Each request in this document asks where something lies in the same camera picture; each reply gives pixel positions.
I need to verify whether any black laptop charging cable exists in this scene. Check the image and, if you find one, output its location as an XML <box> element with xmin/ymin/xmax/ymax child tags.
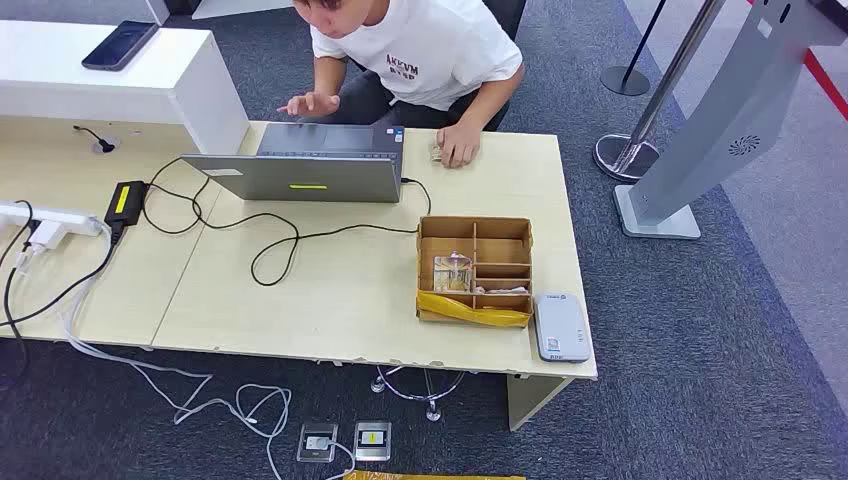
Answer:
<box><xmin>140</xmin><ymin>156</ymin><xmax>433</xmax><ymax>288</ymax></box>

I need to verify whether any chrome stanchion post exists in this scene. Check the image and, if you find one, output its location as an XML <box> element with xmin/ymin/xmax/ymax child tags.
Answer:
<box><xmin>592</xmin><ymin>0</ymin><xmax>727</xmax><ymax>185</ymax></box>

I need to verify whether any short black cable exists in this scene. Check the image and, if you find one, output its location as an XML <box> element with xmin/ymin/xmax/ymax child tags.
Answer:
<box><xmin>72</xmin><ymin>124</ymin><xmax>115</xmax><ymax>152</ymax></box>

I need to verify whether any grey laptop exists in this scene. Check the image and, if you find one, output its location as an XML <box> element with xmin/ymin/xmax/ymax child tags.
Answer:
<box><xmin>180</xmin><ymin>123</ymin><xmax>406</xmax><ymax>204</ymax></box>

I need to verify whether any black laptop power adapter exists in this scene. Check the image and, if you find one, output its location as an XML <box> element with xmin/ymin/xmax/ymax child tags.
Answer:
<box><xmin>103</xmin><ymin>180</ymin><xmax>149</xmax><ymax>229</ymax></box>

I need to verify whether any chrome chair base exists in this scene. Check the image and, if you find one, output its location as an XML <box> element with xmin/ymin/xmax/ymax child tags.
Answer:
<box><xmin>370</xmin><ymin>366</ymin><xmax>468</xmax><ymax>423</ymax></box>

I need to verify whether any white cable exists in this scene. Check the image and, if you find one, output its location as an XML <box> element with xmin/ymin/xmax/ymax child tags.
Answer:
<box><xmin>58</xmin><ymin>221</ymin><xmax>356</xmax><ymax>480</ymax></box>

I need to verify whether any floor socket yellow label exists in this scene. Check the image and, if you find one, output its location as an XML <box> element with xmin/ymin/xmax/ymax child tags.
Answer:
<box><xmin>353</xmin><ymin>421</ymin><xmax>393</xmax><ymax>463</ymax></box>

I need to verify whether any person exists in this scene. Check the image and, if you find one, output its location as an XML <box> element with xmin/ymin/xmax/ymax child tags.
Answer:
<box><xmin>276</xmin><ymin>0</ymin><xmax>526</xmax><ymax>170</ymax></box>

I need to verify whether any grey card reader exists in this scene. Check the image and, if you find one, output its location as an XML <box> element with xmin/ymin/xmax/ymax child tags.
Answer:
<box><xmin>533</xmin><ymin>292</ymin><xmax>593</xmax><ymax>364</ymax></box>

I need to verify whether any cardboard divider box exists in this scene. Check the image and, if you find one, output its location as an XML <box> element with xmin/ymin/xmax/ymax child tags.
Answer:
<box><xmin>415</xmin><ymin>215</ymin><xmax>535</xmax><ymax>330</ymax></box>

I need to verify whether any red barrier belt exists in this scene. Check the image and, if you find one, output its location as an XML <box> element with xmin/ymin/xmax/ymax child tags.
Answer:
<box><xmin>747</xmin><ymin>0</ymin><xmax>848</xmax><ymax>124</ymax></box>

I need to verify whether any grey kiosk stand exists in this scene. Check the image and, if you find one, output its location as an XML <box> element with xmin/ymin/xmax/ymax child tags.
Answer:
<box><xmin>612</xmin><ymin>0</ymin><xmax>848</xmax><ymax>240</ymax></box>

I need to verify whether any black adapter mains cable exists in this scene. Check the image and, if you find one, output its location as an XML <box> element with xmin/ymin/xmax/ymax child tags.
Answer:
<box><xmin>0</xmin><ymin>225</ymin><xmax>124</xmax><ymax>329</ymax></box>

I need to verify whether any white counter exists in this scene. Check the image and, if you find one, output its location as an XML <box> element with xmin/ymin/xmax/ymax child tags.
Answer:
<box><xmin>0</xmin><ymin>19</ymin><xmax>250</xmax><ymax>157</ymax></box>

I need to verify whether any black stanchion post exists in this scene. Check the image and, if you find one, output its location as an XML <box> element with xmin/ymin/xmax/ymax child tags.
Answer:
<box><xmin>600</xmin><ymin>0</ymin><xmax>669</xmax><ymax>98</ymax></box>

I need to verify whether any white background furniture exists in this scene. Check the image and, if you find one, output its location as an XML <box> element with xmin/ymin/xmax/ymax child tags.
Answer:
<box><xmin>142</xmin><ymin>0</ymin><xmax>296</xmax><ymax>26</ymax></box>

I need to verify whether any person's right hand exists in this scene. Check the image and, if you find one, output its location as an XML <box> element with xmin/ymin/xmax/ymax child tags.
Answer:
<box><xmin>276</xmin><ymin>91</ymin><xmax>341</xmax><ymax>119</ymax></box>

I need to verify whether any person's left hand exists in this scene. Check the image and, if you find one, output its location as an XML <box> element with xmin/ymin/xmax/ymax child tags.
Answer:
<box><xmin>435</xmin><ymin>121</ymin><xmax>483</xmax><ymax>170</ymax></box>

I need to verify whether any thin black cable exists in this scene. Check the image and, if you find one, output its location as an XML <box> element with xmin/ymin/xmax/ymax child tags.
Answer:
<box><xmin>0</xmin><ymin>200</ymin><xmax>34</xmax><ymax>392</ymax></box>

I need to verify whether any white power strip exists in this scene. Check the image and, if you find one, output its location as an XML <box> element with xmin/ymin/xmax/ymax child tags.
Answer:
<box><xmin>0</xmin><ymin>201</ymin><xmax>104</xmax><ymax>238</ymax></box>

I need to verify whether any white plug charger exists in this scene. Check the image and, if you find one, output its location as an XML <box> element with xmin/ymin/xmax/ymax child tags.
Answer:
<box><xmin>29</xmin><ymin>220</ymin><xmax>66</xmax><ymax>252</ymax></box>

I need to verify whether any floor socket with plug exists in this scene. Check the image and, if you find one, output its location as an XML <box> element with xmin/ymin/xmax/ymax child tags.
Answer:
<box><xmin>296</xmin><ymin>422</ymin><xmax>339</xmax><ymax>464</ymax></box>

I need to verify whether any black smartphone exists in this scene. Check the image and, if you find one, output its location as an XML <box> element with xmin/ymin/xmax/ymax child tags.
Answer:
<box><xmin>80</xmin><ymin>19</ymin><xmax>160</xmax><ymax>73</ymax></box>

